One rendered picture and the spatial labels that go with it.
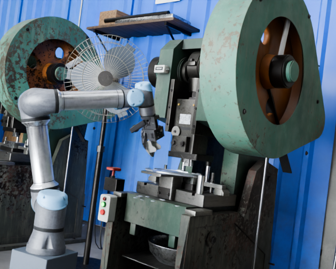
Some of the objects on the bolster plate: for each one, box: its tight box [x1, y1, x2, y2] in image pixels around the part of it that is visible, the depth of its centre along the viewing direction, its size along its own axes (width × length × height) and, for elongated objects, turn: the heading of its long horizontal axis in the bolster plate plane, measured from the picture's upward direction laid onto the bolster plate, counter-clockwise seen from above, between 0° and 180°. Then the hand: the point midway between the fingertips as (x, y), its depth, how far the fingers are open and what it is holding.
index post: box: [195, 174, 205, 194], centre depth 211 cm, size 3×3×10 cm
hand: (151, 153), depth 209 cm, fingers closed
